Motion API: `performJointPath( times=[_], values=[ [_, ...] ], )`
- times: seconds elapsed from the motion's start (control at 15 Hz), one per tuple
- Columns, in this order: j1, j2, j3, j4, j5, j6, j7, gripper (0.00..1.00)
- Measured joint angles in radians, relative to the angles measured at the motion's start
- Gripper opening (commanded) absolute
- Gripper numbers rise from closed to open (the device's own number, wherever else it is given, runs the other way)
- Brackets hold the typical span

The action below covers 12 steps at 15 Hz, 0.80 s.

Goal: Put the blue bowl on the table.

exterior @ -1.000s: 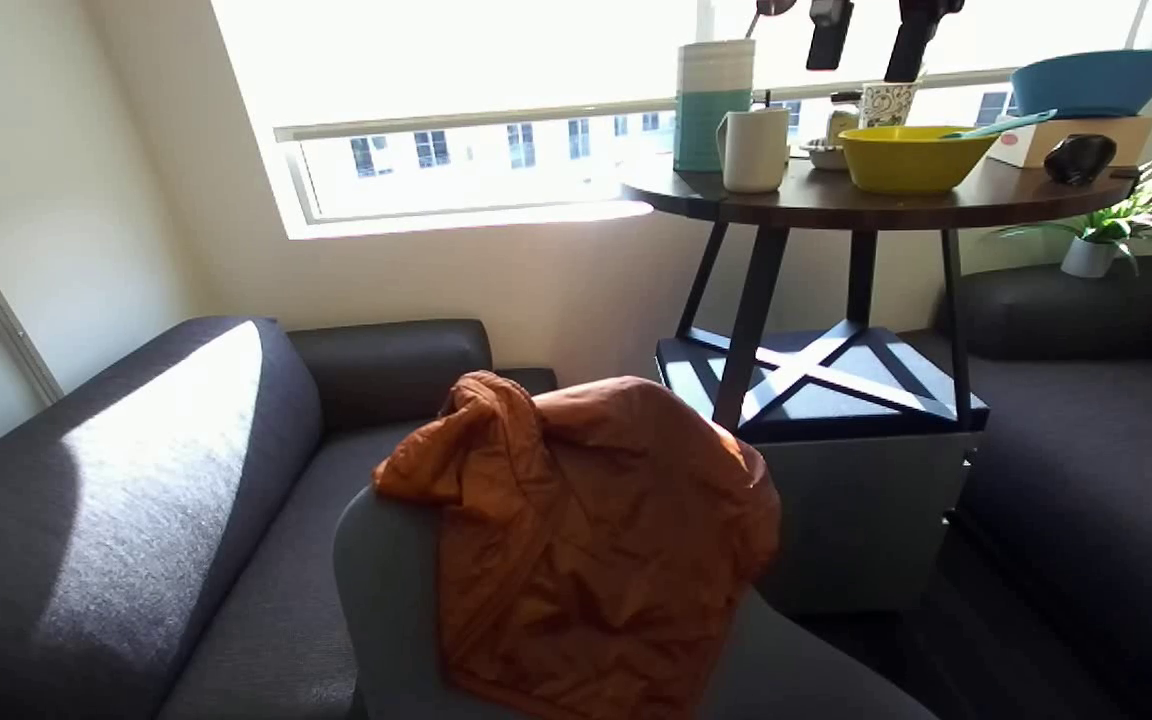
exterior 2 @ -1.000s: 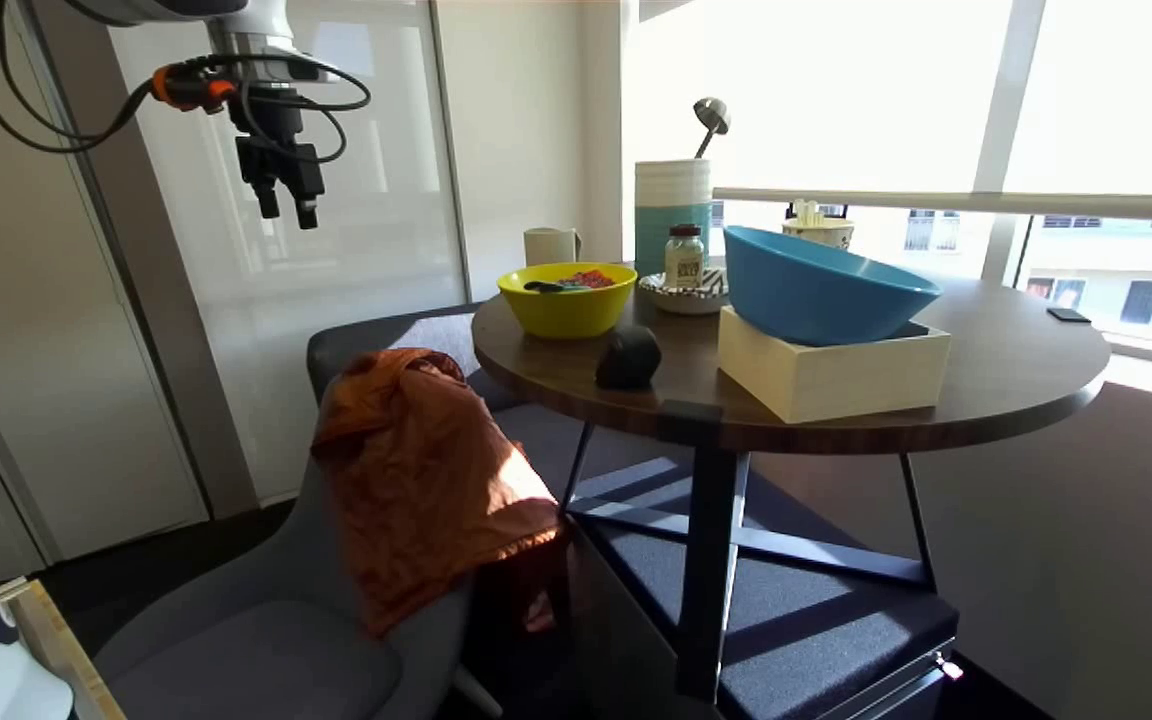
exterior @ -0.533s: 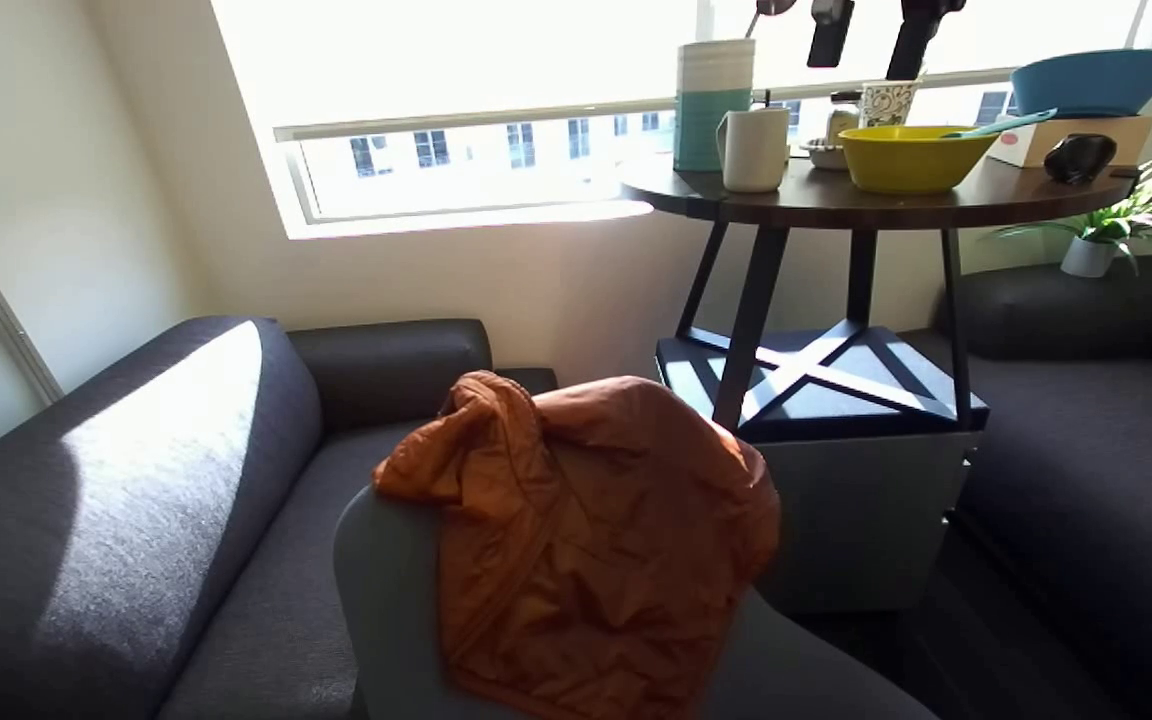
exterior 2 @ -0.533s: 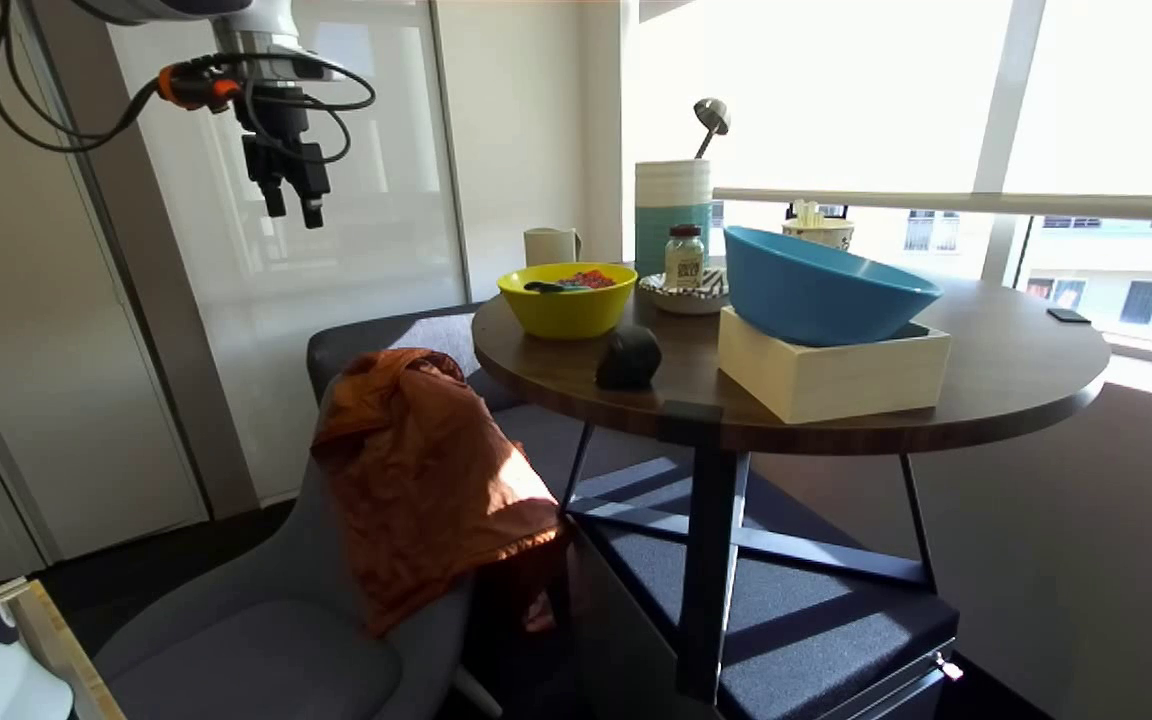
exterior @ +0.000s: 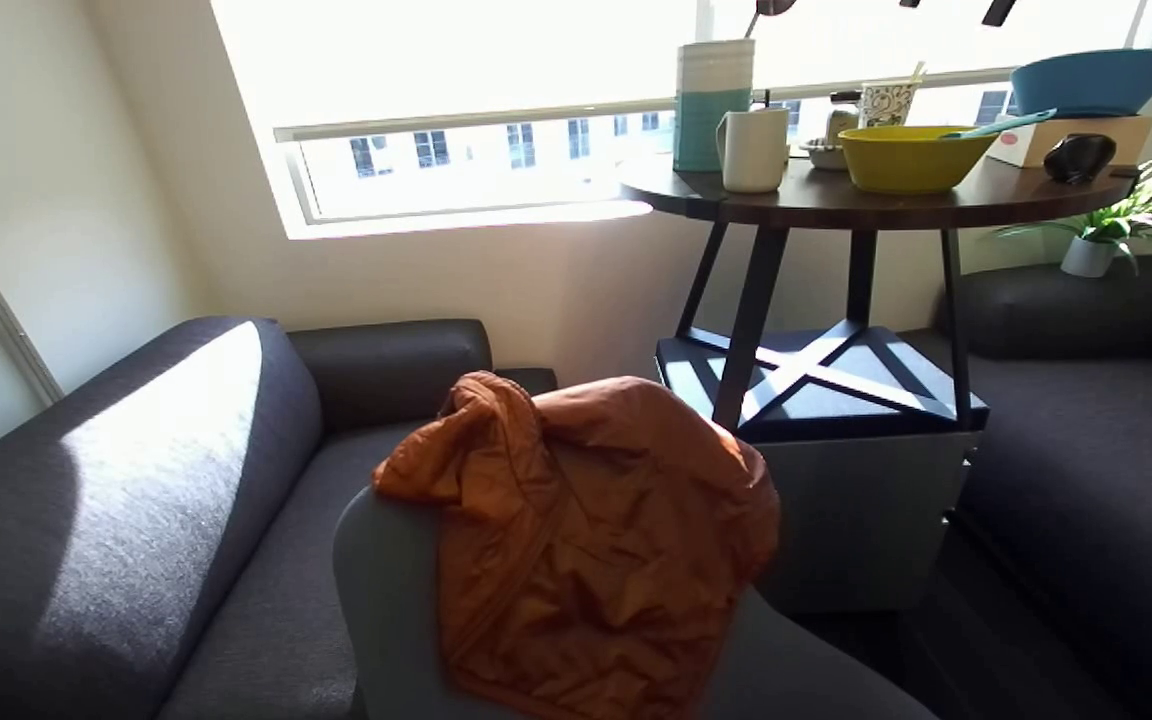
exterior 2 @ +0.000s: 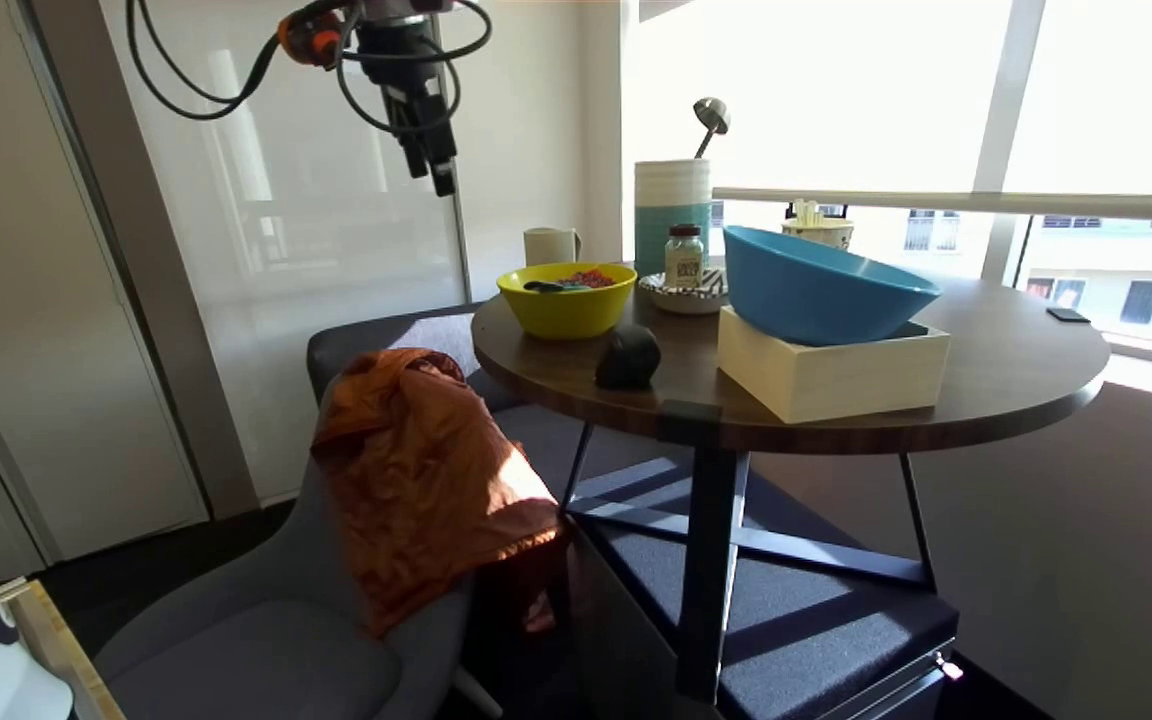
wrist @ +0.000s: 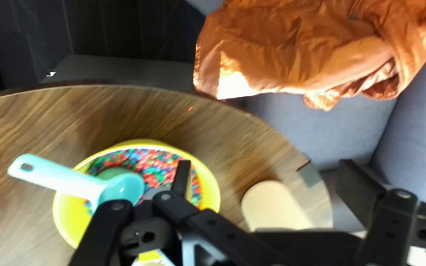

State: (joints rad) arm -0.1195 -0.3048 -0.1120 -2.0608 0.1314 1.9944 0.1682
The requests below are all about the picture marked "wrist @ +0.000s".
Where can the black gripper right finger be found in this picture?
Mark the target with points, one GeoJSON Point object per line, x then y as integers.
{"type": "Point", "coordinates": [389, 217]}

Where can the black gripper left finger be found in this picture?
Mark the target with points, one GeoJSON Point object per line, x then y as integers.
{"type": "Point", "coordinates": [105, 228]}

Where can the yellow bowl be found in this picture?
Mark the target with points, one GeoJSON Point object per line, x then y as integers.
{"type": "Point", "coordinates": [207, 187]}

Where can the teal plastic scoop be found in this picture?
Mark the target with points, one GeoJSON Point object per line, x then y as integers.
{"type": "Point", "coordinates": [65, 178]}

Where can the colourful candies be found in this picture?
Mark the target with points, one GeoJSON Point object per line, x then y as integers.
{"type": "Point", "coordinates": [155, 165]}

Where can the round dark wooden table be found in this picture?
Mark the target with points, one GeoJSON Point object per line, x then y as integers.
{"type": "Point", "coordinates": [99, 119]}

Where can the dark grey fabric sofa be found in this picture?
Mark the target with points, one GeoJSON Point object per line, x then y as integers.
{"type": "Point", "coordinates": [114, 69]}

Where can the orange jacket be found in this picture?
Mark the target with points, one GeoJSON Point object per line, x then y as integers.
{"type": "Point", "coordinates": [296, 45]}

